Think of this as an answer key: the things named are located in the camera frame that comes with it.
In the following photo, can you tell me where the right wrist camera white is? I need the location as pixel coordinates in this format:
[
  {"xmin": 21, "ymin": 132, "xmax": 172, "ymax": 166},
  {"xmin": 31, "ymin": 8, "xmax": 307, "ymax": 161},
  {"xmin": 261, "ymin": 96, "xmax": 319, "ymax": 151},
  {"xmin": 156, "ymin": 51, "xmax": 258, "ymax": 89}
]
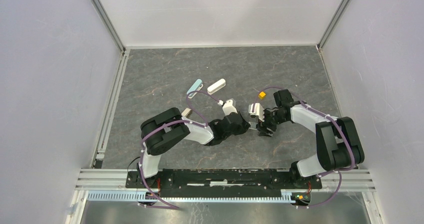
[{"xmin": 248, "ymin": 103, "xmax": 265, "ymax": 122}]

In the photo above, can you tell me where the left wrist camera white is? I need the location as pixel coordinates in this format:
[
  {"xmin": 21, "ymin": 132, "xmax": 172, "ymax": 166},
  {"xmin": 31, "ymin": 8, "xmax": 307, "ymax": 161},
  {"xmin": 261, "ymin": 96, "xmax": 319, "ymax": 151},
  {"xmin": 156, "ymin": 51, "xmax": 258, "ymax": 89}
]
[{"xmin": 218, "ymin": 98, "xmax": 238, "ymax": 116}]

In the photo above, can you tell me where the staple box grey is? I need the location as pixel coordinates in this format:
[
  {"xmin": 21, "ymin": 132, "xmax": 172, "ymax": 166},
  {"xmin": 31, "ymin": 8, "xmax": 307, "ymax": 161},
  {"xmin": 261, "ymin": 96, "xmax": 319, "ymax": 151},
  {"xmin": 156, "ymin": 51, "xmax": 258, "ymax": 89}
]
[{"xmin": 249, "ymin": 122, "xmax": 258, "ymax": 130}]

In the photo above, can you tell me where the light blue stapler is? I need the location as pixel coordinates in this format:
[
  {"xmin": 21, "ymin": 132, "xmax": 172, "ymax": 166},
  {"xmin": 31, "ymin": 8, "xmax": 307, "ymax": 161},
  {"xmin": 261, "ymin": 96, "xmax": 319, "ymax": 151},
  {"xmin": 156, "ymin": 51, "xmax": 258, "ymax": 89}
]
[{"xmin": 186, "ymin": 79, "xmax": 204, "ymax": 99}]

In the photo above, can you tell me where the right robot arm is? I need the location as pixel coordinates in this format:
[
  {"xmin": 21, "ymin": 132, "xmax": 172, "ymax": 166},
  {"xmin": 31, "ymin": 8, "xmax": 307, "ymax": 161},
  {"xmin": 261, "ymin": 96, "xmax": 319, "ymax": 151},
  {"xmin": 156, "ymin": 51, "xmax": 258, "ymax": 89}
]
[{"xmin": 248, "ymin": 89, "xmax": 365, "ymax": 188}]

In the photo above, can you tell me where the yellow cube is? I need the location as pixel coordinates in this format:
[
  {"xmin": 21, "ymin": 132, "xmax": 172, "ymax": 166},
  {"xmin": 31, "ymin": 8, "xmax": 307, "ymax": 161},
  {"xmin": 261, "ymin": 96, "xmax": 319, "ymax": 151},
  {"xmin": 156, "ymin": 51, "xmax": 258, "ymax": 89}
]
[{"xmin": 257, "ymin": 91, "xmax": 267, "ymax": 100}]

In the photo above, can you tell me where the white stapler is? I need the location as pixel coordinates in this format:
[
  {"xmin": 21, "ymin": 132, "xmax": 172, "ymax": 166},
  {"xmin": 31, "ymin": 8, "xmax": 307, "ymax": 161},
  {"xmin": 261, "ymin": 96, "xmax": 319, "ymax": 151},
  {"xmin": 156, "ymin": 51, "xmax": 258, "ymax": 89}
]
[{"xmin": 206, "ymin": 78, "xmax": 226, "ymax": 95}]

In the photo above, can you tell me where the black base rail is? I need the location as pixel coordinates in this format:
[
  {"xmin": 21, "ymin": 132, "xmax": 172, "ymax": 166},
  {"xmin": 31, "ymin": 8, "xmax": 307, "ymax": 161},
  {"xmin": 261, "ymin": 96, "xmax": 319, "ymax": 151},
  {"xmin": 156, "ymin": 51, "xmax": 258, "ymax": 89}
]
[{"xmin": 145, "ymin": 168, "xmax": 323, "ymax": 198}]

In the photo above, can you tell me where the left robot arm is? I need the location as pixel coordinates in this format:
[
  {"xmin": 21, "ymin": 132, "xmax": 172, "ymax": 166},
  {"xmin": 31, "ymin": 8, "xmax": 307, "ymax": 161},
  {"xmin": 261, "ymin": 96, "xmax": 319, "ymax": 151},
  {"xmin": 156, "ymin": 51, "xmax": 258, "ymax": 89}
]
[{"xmin": 125, "ymin": 107, "xmax": 251, "ymax": 188}]

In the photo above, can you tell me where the small beige stapler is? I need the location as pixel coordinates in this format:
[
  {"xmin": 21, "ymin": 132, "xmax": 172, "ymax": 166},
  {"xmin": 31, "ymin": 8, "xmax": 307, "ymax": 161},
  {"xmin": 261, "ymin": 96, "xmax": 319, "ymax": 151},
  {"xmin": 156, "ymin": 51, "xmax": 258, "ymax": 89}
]
[{"xmin": 181, "ymin": 107, "xmax": 193, "ymax": 118}]

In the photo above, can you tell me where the white cable tray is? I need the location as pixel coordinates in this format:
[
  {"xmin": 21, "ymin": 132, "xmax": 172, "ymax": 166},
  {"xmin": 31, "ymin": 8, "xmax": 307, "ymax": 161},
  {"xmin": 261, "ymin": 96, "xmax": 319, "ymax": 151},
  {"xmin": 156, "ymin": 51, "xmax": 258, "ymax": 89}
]
[{"xmin": 86, "ymin": 190, "xmax": 310, "ymax": 204}]

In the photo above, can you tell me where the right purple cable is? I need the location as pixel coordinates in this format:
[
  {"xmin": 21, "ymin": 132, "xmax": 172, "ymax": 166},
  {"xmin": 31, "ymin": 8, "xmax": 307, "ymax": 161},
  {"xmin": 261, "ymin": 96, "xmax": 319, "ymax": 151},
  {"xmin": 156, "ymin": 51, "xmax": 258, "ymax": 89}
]
[{"xmin": 251, "ymin": 86, "xmax": 357, "ymax": 210}]

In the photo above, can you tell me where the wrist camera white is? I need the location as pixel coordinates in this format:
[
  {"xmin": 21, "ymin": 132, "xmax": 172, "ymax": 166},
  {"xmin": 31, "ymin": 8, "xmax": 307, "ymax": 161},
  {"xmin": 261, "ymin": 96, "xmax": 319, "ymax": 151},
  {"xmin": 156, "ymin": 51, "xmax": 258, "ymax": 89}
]
[
  {"xmin": 218, "ymin": 98, "xmax": 238, "ymax": 116},
  {"xmin": 248, "ymin": 103, "xmax": 265, "ymax": 122}
]

